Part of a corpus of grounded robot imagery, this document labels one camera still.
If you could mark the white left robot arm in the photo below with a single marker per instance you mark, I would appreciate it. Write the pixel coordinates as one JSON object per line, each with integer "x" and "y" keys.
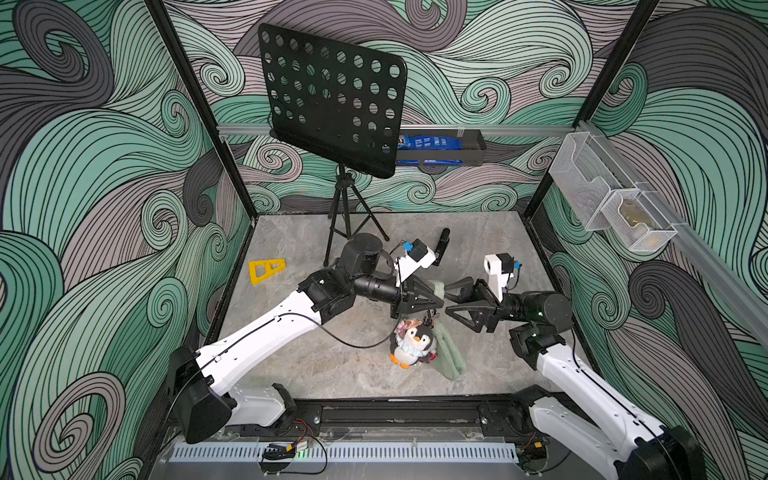
{"x": 203, "y": 383}

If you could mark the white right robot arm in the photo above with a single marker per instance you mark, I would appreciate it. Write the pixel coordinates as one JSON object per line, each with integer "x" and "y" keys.
{"x": 610, "y": 433}

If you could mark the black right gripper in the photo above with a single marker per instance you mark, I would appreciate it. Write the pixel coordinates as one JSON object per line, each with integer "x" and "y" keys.
{"x": 491, "y": 308}

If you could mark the aluminium rail right wall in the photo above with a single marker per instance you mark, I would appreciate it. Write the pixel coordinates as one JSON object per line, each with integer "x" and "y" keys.
{"x": 728, "y": 287}

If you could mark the clear plastic wall bin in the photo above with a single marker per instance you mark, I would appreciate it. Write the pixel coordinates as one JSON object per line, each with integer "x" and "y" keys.
{"x": 603, "y": 197}

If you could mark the black corner frame post right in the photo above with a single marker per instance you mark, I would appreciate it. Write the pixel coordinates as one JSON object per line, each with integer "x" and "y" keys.
{"x": 621, "y": 50}

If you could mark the black music stand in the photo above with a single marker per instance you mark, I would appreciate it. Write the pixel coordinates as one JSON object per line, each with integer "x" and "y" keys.
{"x": 339, "y": 101}

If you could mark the green corduroy bag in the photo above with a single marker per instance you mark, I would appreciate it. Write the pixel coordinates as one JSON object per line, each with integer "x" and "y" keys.
{"x": 444, "y": 356}

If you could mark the blue snack package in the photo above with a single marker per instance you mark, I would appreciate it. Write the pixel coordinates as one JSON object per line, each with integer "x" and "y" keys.
{"x": 429, "y": 143}

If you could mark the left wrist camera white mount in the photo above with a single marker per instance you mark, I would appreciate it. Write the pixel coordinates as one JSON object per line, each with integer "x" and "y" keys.
{"x": 409, "y": 256}

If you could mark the aluminium rail back wall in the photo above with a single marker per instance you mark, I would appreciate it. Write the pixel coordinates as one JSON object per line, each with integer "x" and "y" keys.
{"x": 233, "y": 129}

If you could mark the yellow plastic triangle frame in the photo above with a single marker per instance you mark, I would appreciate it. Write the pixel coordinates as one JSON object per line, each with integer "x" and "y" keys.
{"x": 261, "y": 270}

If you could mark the white slotted cable duct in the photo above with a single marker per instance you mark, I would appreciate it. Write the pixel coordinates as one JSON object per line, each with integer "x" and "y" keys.
{"x": 355, "y": 452}

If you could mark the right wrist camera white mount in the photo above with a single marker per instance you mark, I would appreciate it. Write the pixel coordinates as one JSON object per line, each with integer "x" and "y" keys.
{"x": 500, "y": 268}

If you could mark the black corner frame post left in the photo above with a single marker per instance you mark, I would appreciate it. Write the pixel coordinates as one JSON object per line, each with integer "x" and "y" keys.
{"x": 161, "y": 18}

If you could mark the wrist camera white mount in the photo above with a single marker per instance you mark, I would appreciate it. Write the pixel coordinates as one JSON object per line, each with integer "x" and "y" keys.
{"x": 409, "y": 256}
{"x": 500, "y": 268}

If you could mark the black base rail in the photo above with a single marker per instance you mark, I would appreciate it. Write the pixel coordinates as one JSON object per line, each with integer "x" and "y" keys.
{"x": 496, "y": 415}

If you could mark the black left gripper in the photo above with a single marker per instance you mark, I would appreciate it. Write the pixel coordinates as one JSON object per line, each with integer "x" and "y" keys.
{"x": 404, "y": 295}

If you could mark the black corner frame post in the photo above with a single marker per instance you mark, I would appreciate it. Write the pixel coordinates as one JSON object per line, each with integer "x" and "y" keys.
{"x": 621, "y": 50}
{"x": 161, "y": 18}

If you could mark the aluminium rail wall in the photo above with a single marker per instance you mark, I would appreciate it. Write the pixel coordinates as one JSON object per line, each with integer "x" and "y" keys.
{"x": 728, "y": 287}
{"x": 233, "y": 129}

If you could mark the penguin plush toy decoration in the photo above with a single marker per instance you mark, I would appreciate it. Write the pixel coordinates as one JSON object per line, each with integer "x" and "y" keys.
{"x": 412, "y": 342}

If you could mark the black stapler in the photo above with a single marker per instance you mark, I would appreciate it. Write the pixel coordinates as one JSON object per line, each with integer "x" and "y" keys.
{"x": 442, "y": 245}

